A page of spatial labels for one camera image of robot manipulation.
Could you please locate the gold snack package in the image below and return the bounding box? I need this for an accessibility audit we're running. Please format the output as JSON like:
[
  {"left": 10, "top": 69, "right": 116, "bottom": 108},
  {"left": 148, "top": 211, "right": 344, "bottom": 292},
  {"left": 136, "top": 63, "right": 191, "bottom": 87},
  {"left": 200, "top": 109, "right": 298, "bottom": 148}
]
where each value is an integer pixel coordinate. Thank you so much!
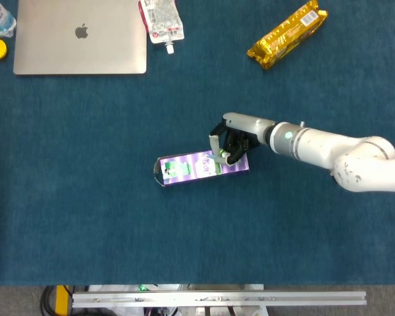
[{"left": 246, "top": 0, "right": 329, "bottom": 71}]

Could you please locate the blue felt table cloth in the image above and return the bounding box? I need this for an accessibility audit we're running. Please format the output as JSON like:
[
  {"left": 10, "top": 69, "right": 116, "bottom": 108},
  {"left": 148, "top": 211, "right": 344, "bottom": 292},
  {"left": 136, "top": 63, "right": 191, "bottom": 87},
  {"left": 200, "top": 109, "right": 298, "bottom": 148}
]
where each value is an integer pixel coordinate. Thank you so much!
[{"left": 0, "top": 0, "right": 395, "bottom": 286}]

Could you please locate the right robot hand, silver black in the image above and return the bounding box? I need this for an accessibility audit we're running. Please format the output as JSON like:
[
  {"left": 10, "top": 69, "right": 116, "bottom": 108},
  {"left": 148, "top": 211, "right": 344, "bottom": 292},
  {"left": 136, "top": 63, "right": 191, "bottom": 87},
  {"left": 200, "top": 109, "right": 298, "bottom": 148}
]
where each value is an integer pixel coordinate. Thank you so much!
[{"left": 209, "top": 112, "right": 277, "bottom": 167}]

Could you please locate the purple milk carton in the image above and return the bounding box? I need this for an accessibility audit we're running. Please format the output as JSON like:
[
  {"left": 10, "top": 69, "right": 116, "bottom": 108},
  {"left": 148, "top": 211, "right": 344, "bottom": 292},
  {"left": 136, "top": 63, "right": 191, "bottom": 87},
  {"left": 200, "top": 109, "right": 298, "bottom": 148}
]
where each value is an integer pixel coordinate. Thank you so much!
[{"left": 152, "top": 149, "right": 251, "bottom": 188}]

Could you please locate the yellow bracket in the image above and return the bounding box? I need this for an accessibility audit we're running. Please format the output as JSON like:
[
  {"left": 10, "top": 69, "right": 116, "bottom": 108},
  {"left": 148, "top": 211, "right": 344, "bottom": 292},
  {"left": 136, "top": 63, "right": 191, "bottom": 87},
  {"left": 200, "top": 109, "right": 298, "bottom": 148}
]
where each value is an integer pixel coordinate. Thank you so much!
[{"left": 55, "top": 284, "right": 70, "bottom": 316}]

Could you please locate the clear plastic water bottle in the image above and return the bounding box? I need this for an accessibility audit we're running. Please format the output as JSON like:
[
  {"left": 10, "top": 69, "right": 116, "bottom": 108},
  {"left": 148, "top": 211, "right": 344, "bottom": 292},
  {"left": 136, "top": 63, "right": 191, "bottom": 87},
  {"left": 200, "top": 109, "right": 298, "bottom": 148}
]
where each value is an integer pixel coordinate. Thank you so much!
[{"left": 0, "top": 0, "right": 17, "bottom": 38}]

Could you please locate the aluminium profile rail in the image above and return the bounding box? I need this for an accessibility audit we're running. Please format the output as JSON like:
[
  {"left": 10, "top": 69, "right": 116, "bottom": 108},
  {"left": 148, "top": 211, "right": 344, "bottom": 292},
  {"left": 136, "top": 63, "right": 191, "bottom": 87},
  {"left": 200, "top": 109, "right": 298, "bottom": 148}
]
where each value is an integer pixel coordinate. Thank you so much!
[{"left": 71, "top": 290, "right": 368, "bottom": 309}]

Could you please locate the silver Apple laptop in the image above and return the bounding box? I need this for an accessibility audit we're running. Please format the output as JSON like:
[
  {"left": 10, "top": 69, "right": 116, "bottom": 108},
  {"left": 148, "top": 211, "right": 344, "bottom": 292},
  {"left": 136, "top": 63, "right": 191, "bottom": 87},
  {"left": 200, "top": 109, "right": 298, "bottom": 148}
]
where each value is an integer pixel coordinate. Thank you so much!
[{"left": 13, "top": 0, "right": 148, "bottom": 76}]

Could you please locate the white spout pouch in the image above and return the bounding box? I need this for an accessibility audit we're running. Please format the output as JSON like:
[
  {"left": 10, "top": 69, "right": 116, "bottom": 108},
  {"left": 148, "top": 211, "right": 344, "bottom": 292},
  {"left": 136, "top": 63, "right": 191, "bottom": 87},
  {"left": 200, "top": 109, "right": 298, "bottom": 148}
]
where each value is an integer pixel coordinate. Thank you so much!
[{"left": 138, "top": 0, "right": 186, "bottom": 55}]

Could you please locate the black cable bundle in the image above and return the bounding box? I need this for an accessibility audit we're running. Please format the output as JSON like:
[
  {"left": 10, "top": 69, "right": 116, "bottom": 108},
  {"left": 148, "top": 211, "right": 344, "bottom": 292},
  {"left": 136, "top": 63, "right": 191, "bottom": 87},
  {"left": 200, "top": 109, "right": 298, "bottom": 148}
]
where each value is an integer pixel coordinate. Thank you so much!
[{"left": 39, "top": 285, "right": 74, "bottom": 316}]

